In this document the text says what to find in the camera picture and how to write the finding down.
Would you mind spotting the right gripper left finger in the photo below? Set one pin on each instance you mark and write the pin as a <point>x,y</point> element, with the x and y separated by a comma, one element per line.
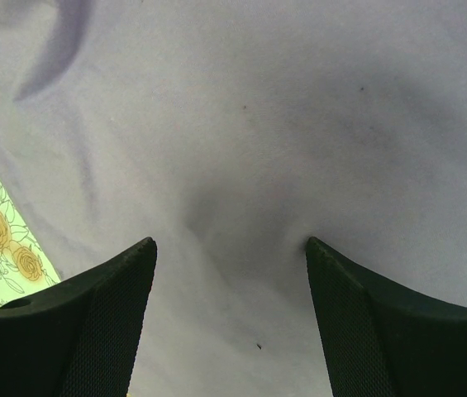
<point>79,337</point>

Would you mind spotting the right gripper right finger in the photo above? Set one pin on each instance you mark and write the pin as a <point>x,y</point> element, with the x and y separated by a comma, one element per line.
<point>380,338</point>

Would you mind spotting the purple t shirt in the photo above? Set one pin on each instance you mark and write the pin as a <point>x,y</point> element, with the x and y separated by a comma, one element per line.
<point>231,132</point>

